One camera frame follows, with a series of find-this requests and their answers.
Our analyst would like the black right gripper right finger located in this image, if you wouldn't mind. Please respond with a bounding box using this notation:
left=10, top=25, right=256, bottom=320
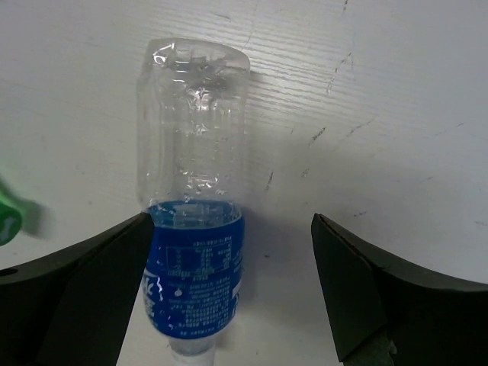
left=311, top=214, right=487, bottom=365

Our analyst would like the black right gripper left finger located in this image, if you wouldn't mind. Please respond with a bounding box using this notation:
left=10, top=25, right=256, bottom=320
left=1, top=213, right=153, bottom=365

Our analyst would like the green plastic bottle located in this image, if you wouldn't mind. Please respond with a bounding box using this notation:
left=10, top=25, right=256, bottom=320
left=0, top=183, right=24, bottom=246

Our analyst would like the clear bottle blue label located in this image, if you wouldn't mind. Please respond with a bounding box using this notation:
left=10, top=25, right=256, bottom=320
left=136, top=37, right=250, bottom=365

